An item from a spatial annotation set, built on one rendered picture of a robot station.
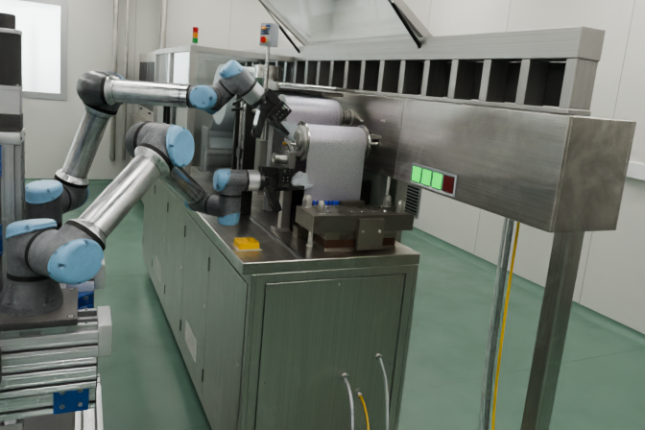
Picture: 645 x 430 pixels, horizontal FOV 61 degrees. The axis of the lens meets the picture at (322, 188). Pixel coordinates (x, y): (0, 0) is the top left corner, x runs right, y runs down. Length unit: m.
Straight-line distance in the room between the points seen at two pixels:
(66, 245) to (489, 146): 1.16
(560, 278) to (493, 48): 0.69
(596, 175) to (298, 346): 1.06
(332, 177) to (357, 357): 0.66
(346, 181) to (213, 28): 5.70
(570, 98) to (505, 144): 0.23
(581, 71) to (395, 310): 1.03
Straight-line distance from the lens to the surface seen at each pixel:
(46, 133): 7.44
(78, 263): 1.46
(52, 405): 1.81
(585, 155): 1.56
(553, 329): 1.78
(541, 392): 1.85
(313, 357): 1.97
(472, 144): 1.74
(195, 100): 1.79
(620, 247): 4.31
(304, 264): 1.81
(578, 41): 1.52
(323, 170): 2.04
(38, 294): 1.60
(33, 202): 2.05
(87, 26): 7.40
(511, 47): 1.67
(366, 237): 1.93
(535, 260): 4.82
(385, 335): 2.07
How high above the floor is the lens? 1.45
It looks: 10 degrees down
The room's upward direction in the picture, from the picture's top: 5 degrees clockwise
